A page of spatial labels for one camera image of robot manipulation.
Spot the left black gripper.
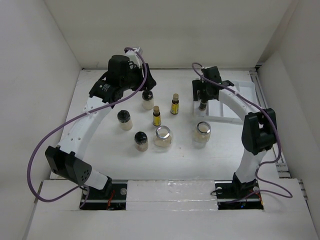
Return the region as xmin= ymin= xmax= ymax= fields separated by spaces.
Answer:
xmin=120 ymin=63 xmax=156 ymax=92

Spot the black-cap jar back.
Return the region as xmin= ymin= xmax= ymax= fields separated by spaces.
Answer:
xmin=142 ymin=90 xmax=154 ymax=110

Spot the black-cap jar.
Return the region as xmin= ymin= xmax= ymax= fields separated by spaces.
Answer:
xmin=117 ymin=110 xmax=133 ymax=131
xmin=134 ymin=131 xmax=149 ymax=152
xmin=142 ymin=90 xmax=154 ymax=110

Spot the small spice bottle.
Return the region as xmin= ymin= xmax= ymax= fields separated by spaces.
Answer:
xmin=198 ymin=99 xmax=208 ymax=111

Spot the yellow-label bottle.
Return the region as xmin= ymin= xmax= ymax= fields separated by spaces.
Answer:
xmin=152 ymin=105 xmax=161 ymax=127
xmin=170 ymin=93 xmax=179 ymax=115

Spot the glass jar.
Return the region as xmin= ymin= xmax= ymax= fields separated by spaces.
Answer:
xmin=153 ymin=125 xmax=174 ymax=153
xmin=192 ymin=121 xmax=211 ymax=149

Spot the black-cap jar front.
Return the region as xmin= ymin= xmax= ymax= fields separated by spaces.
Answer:
xmin=134 ymin=131 xmax=149 ymax=152

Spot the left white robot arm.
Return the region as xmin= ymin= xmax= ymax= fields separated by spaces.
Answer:
xmin=45 ymin=49 xmax=156 ymax=199

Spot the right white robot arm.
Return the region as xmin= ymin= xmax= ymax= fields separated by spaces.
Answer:
xmin=192 ymin=66 xmax=278 ymax=197

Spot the white divided organizer tray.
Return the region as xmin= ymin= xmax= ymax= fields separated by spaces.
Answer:
xmin=193 ymin=80 xmax=258 ymax=125

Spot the white foam block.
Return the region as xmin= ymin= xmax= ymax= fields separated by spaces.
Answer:
xmin=126 ymin=180 xmax=218 ymax=212

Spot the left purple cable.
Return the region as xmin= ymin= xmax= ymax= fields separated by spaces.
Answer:
xmin=26 ymin=46 xmax=151 ymax=203

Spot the purple cable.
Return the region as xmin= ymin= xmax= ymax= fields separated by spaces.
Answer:
xmin=191 ymin=62 xmax=294 ymax=201
xmin=26 ymin=46 xmax=151 ymax=203

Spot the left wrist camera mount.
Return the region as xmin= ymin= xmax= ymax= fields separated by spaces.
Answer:
xmin=124 ymin=47 xmax=143 ymax=68

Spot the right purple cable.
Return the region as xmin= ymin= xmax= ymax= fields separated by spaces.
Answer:
xmin=191 ymin=62 xmax=294 ymax=201

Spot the aluminium rail right side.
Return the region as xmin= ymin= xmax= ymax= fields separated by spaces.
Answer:
xmin=249 ymin=63 xmax=292 ymax=179

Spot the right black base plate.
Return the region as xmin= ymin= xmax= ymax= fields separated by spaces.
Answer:
xmin=210 ymin=182 xmax=264 ymax=210

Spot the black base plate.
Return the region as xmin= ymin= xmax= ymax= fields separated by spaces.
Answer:
xmin=79 ymin=180 xmax=128 ymax=211
xmin=210 ymin=182 xmax=264 ymax=210

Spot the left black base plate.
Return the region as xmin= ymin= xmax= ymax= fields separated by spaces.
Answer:
xmin=79 ymin=180 xmax=128 ymax=211

